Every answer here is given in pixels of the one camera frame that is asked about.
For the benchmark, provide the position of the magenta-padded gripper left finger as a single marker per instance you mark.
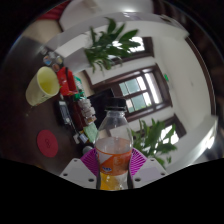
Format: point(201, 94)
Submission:
point(75, 171)

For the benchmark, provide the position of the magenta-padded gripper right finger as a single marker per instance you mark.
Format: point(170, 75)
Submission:
point(151, 171)

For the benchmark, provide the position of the clear bottle with orange label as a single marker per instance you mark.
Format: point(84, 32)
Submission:
point(113, 153)

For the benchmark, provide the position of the grey-headed microphone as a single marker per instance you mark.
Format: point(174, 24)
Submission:
point(87, 149)

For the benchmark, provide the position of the large potted plant in white pot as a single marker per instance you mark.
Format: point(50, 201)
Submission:
point(153, 140)

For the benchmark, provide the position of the flat round red coaster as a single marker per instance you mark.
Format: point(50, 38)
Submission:
point(47, 143)

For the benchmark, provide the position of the green packet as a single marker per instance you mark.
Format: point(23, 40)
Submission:
point(91, 132)

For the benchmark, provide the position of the dark-framed window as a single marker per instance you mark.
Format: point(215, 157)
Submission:
point(173, 130)
point(140, 46)

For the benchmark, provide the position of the black handheld device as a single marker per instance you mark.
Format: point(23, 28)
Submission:
point(64, 112)

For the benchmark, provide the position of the dark tray of snack packets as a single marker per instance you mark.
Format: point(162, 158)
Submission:
point(84, 111)

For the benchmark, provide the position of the black chair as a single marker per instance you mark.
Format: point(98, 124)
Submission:
point(98, 103)

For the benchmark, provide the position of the dark wooden double door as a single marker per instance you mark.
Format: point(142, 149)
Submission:
point(140, 90)

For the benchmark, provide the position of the pale yellow cup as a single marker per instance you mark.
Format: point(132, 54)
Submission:
point(41, 88)

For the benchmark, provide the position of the red box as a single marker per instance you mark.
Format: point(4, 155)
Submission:
point(66, 81)

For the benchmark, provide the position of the green exit sign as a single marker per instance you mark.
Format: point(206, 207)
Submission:
point(166, 77)

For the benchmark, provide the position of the round printed sticker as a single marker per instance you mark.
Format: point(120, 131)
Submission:
point(50, 53)
point(58, 60)
point(47, 60)
point(56, 67)

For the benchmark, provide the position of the potted plant in tall white pot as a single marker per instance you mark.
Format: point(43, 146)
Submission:
point(106, 43)

